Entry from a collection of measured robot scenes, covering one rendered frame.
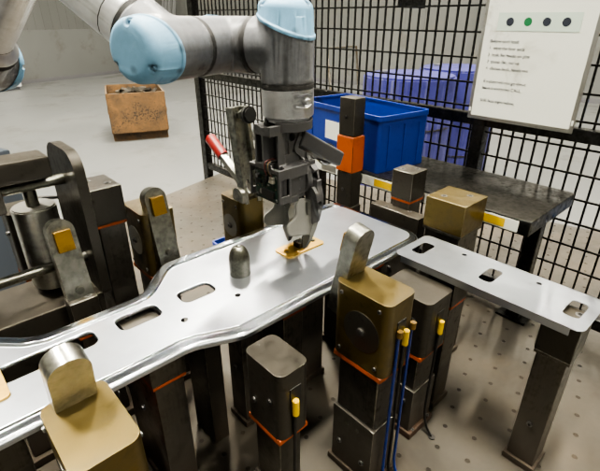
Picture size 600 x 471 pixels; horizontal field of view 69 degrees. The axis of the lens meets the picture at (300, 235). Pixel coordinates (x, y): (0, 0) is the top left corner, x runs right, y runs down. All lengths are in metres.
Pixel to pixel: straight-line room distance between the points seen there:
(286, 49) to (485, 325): 0.80
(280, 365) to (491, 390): 0.55
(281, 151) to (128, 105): 5.14
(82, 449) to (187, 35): 0.45
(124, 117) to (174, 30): 5.21
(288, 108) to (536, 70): 0.60
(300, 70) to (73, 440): 0.48
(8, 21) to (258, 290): 0.71
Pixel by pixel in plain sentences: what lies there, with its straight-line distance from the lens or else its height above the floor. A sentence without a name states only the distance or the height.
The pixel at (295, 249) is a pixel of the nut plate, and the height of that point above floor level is 1.00.
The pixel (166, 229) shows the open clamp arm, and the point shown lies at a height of 1.04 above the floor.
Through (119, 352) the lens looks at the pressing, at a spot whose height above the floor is 1.00.
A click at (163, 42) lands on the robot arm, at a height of 1.33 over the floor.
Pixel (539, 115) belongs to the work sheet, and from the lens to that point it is 1.07.
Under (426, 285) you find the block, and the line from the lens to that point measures 0.72.
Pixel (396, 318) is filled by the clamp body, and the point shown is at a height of 1.02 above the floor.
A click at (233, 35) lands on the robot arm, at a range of 0.66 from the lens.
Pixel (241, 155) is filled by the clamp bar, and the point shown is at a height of 1.13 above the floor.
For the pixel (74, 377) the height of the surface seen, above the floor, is 1.08.
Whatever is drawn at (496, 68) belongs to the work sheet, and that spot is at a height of 1.26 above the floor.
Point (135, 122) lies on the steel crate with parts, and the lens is 5.79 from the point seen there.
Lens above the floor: 1.35
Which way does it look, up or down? 26 degrees down
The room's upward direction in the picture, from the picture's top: straight up
